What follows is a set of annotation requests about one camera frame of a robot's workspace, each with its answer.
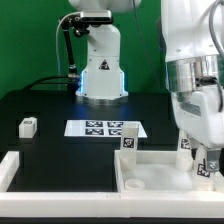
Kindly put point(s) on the white U-shaped fence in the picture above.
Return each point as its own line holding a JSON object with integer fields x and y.
{"x": 128, "y": 204}

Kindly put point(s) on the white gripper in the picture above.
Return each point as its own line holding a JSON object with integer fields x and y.
{"x": 202, "y": 121}

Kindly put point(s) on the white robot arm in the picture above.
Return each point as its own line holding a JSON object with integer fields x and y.
{"x": 192, "y": 32}

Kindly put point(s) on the white square tabletop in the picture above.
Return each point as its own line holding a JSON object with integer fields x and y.
{"x": 156, "y": 171}

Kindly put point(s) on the white sheet with tags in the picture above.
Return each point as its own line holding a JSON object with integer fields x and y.
{"x": 93, "y": 128}

